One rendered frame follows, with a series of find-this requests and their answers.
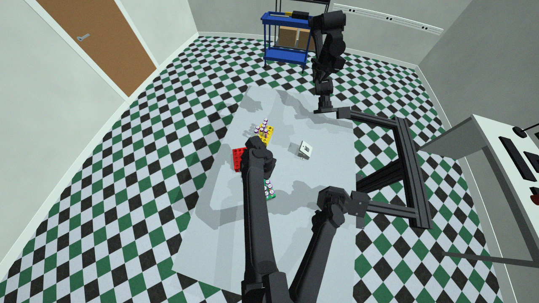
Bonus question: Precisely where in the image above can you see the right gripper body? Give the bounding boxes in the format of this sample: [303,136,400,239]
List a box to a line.
[311,47,329,72]

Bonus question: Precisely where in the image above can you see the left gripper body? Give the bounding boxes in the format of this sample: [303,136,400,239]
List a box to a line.
[264,158,277,180]

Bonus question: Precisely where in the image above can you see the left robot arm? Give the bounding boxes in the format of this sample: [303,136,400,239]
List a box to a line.
[240,136,346,303]

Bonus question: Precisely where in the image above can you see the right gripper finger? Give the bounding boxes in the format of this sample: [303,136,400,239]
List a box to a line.
[312,65,322,83]
[318,71,331,84]

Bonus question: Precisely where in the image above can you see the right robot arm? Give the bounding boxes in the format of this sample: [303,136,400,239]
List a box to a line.
[308,10,346,109]

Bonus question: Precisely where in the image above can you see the red tube rack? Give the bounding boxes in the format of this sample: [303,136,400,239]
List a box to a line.
[232,147,247,172]

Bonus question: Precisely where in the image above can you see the yellow tube rack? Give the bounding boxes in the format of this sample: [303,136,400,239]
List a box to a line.
[259,126,273,147]

